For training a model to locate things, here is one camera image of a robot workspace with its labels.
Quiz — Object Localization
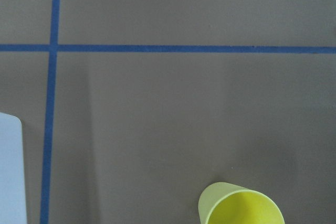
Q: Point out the clear plastic box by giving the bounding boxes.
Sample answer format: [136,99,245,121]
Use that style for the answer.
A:
[1,113,27,223]

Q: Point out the yellow plastic cup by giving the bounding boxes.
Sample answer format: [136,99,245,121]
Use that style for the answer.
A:
[198,182,285,224]

